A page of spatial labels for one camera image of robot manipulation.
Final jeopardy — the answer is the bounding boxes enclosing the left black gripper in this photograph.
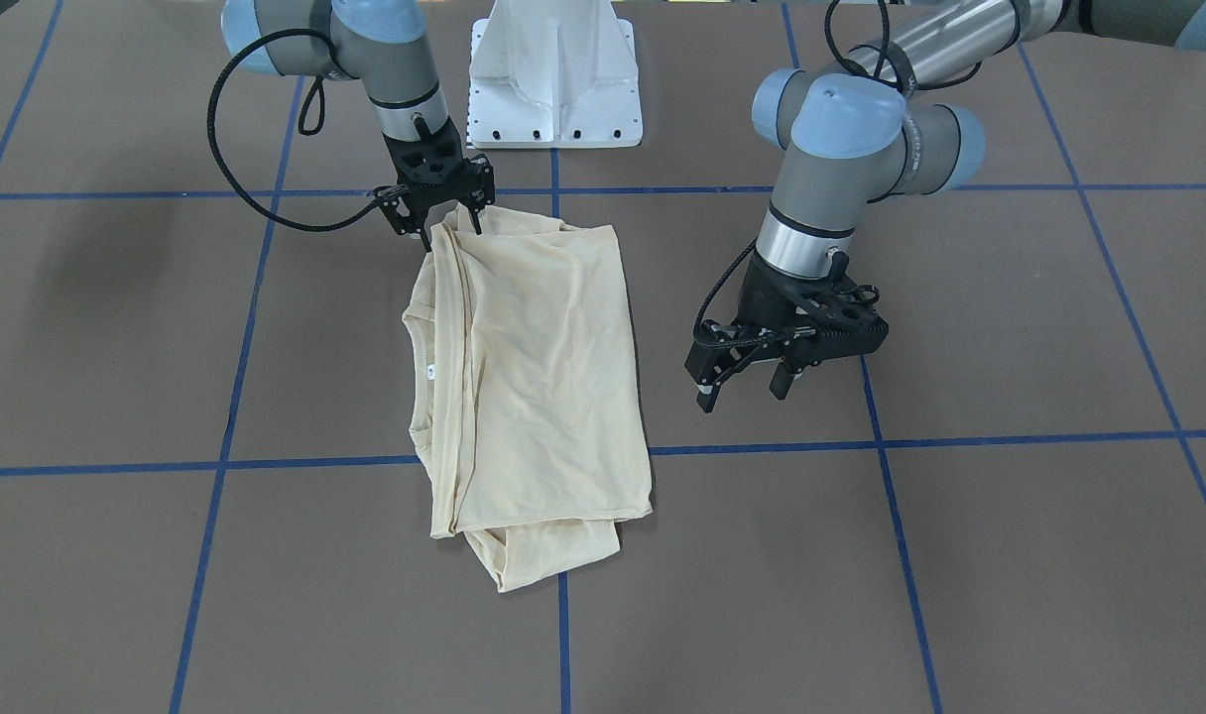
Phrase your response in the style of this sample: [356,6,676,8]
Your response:
[686,250,889,415]

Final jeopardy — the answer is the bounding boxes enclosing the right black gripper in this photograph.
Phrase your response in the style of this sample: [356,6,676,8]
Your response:
[375,119,496,250]

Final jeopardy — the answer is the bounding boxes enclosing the cream printed t-shirt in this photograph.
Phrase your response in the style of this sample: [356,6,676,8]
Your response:
[403,206,652,593]

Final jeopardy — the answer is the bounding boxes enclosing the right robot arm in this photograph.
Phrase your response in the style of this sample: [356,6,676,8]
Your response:
[205,1,494,238]

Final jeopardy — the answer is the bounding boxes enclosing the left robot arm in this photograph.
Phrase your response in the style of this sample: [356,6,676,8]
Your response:
[685,1,1206,412]

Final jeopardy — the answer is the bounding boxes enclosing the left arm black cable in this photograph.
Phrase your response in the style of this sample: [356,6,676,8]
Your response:
[692,242,759,343]

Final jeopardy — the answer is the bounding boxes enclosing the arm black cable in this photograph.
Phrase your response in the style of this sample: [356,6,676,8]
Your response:
[206,28,406,236]
[692,242,759,343]

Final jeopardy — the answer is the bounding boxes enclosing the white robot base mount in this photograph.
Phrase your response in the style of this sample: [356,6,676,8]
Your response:
[466,1,644,150]

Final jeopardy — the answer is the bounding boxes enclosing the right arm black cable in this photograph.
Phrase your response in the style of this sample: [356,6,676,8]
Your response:
[206,28,406,236]

